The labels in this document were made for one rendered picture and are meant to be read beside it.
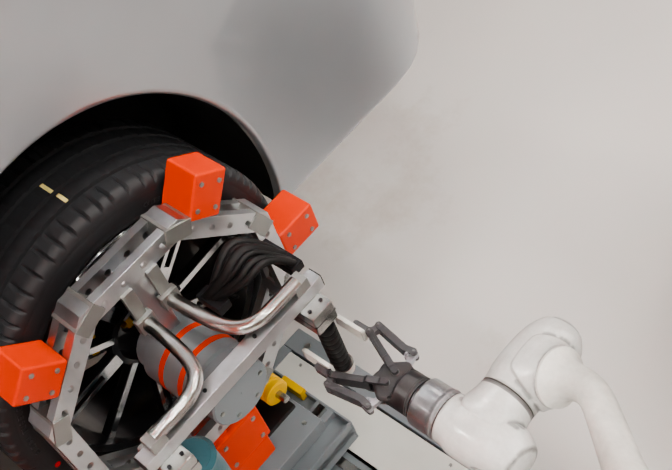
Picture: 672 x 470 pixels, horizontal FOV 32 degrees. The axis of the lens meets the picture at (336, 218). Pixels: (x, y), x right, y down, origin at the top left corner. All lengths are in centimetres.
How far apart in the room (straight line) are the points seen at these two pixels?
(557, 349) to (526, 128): 157
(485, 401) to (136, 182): 67
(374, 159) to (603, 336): 89
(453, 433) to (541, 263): 127
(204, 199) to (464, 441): 58
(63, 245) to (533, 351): 77
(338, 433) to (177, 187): 99
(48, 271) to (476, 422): 72
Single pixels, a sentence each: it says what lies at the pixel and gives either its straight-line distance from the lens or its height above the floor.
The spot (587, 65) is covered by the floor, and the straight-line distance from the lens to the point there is 353.
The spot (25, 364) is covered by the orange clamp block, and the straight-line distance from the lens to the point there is 188.
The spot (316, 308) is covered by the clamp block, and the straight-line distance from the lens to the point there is 196.
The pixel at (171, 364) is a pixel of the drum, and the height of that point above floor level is 91.
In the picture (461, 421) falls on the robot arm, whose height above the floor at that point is 88.
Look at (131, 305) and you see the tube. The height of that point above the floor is 106.
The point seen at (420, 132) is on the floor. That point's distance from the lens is 344.
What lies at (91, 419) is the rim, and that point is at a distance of 232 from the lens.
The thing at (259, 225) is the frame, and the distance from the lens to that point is 209.
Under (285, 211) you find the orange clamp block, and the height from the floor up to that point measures 89.
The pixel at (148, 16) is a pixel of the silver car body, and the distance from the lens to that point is 194.
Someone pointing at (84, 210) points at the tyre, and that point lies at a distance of 194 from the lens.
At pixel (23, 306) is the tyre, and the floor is 113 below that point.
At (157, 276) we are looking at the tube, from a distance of 195.
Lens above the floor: 252
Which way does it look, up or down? 50 degrees down
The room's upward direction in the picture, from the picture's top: 21 degrees counter-clockwise
